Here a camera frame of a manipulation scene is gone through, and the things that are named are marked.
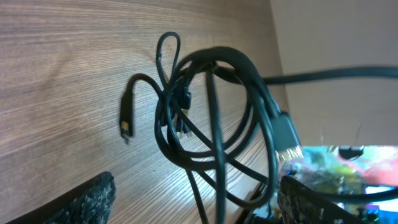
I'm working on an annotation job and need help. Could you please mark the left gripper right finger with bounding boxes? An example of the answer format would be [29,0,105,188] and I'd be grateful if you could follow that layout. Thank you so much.
[277,175,369,224]

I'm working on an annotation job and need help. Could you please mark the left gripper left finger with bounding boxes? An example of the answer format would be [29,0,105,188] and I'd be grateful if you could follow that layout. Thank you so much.
[10,172,116,224]

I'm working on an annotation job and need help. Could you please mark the thin black cable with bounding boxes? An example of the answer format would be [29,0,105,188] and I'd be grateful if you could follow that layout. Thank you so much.
[119,31,218,147]

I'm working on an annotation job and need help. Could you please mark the black USB cable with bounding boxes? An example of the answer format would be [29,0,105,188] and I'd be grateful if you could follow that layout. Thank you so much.
[154,46,304,224]

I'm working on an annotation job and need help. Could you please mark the colourful painted backdrop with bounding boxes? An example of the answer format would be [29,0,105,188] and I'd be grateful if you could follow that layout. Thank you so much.
[279,144,398,224]

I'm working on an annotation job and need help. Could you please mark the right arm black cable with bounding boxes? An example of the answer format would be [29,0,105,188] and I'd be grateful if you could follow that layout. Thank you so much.
[262,65,398,85]

